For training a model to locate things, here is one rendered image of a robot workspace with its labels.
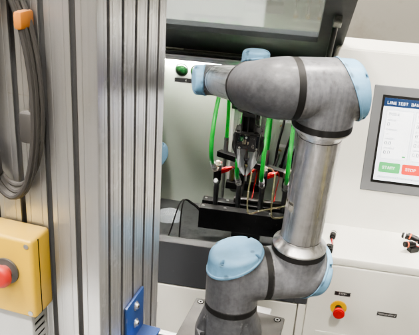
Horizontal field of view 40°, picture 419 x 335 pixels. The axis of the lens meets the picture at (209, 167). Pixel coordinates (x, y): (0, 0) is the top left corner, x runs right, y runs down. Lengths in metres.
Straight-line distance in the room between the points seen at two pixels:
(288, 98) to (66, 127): 0.40
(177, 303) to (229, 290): 0.77
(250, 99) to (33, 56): 0.42
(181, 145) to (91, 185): 1.49
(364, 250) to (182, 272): 0.58
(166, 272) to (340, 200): 0.63
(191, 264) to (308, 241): 0.74
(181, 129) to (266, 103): 1.27
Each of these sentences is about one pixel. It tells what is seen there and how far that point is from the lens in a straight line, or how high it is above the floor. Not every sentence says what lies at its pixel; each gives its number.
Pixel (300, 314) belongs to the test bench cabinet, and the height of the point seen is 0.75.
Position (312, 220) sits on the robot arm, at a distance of 1.18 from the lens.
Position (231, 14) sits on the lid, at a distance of 1.89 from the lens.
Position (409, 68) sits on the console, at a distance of 1.98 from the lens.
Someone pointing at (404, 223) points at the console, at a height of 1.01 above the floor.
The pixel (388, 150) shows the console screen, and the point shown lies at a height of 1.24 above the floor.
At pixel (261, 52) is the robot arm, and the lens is 1.52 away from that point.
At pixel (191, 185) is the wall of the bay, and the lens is 2.35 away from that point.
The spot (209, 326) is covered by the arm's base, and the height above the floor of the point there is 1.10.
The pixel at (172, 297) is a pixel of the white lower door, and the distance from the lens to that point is 1.97.
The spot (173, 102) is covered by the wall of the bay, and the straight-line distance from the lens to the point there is 2.25.
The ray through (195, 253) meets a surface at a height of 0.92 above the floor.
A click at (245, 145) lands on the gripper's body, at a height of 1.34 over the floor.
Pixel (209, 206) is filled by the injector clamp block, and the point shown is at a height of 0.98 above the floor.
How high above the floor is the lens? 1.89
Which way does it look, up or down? 23 degrees down
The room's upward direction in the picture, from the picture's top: 4 degrees clockwise
